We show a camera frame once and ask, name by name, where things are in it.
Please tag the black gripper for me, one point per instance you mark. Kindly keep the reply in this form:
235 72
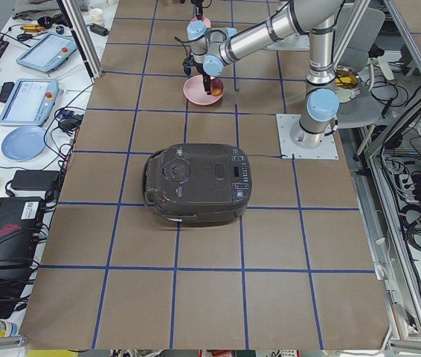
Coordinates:
205 76

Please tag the red apple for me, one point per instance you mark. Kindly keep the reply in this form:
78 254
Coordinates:
216 87

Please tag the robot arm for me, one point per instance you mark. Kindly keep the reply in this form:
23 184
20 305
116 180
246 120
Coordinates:
315 33

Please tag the pink plate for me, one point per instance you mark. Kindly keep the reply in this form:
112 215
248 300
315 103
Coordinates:
193 90

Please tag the grey chair with bowl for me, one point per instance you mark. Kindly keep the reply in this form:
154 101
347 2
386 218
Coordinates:
358 108

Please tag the blue plate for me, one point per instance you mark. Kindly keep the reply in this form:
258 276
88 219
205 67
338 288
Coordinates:
23 143

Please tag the black rice cooker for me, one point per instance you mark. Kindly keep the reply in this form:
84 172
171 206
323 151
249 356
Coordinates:
197 183

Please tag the far teach pendant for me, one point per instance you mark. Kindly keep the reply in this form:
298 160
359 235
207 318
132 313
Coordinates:
49 53

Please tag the teach pendant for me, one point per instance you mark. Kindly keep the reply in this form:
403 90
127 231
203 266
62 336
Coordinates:
30 102
49 53

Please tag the near teach pendant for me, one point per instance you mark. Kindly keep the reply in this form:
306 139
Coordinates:
30 102

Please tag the black power adapter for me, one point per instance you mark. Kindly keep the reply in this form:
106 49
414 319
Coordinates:
34 180

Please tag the black laptop computer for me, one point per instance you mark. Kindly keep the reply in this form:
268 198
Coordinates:
20 223

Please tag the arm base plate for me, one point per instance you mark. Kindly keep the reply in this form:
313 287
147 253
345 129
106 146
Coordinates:
294 42
295 143

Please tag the aluminium frame post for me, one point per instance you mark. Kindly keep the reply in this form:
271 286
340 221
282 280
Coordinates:
80 33

